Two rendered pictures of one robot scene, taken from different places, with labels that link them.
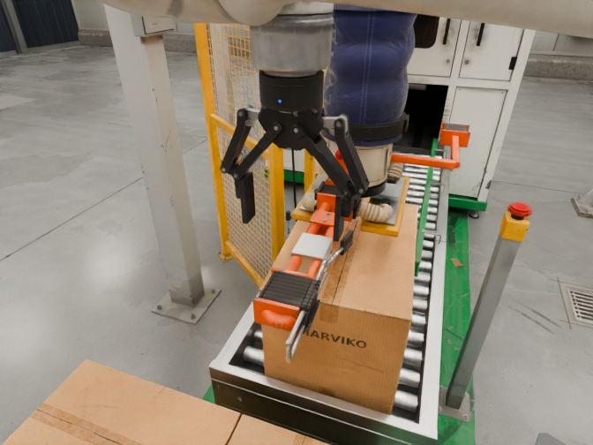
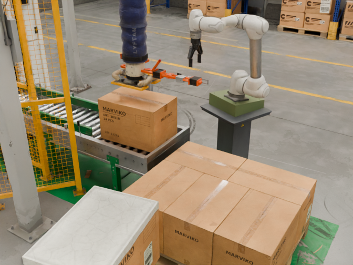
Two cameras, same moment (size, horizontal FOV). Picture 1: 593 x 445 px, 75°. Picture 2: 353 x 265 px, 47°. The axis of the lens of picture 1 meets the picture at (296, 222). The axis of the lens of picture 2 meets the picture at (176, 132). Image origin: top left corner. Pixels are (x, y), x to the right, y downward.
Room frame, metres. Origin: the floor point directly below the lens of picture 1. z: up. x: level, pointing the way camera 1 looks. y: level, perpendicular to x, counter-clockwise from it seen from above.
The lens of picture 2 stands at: (-0.10, 3.06, 2.34)
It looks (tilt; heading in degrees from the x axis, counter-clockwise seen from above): 27 degrees down; 283
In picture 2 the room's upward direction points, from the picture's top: straight up
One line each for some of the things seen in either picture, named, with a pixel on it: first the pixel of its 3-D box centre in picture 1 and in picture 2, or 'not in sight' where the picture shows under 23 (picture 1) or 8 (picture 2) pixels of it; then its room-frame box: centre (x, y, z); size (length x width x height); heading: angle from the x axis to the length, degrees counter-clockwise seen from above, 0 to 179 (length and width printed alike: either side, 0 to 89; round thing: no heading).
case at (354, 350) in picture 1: (346, 288); (138, 118); (1.03, -0.17, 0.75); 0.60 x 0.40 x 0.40; 164
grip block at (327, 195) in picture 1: (338, 199); (159, 73); (0.80, -0.10, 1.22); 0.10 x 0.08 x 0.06; 72
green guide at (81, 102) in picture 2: (434, 190); (69, 97); (2.06, -0.81, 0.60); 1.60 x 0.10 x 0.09; 160
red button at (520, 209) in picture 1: (519, 211); not in sight; (1.08, -0.72, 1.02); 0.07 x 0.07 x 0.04
